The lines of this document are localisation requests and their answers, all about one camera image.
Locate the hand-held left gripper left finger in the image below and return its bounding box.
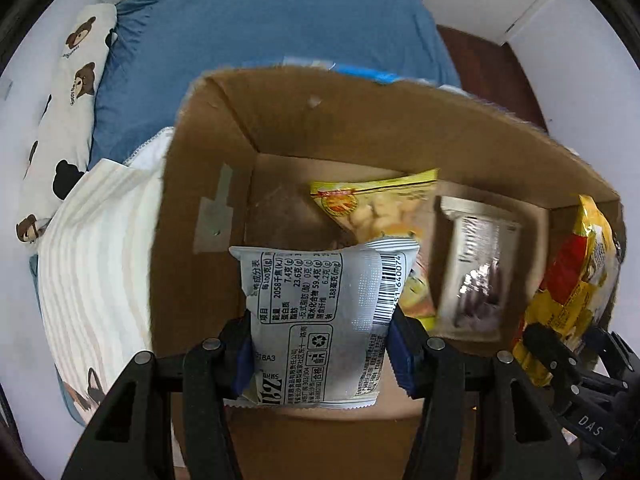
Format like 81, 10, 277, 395
62, 309, 257, 480

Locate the striped blanket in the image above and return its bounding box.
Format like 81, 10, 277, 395
37, 157, 175, 414

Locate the blue bed sheet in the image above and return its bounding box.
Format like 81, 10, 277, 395
30, 0, 462, 426

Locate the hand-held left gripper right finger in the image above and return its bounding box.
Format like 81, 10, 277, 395
387, 304, 583, 480

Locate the silver and dark snack packet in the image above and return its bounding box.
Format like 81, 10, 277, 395
434, 196, 524, 343

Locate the bear print pillow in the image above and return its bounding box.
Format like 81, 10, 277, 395
15, 4, 119, 249

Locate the white cloth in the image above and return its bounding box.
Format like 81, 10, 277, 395
125, 127, 176, 169

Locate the yellow and red snack packet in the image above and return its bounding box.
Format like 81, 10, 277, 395
511, 194, 627, 387

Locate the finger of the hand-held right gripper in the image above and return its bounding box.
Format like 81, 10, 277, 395
521, 322, 583, 413
586, 327, 640, 392

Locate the yellow nut snack packet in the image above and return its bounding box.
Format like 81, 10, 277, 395
309, 169, 440, 332

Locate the printed cardboard box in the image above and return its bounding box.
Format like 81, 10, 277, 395
150, 62, 626, 480

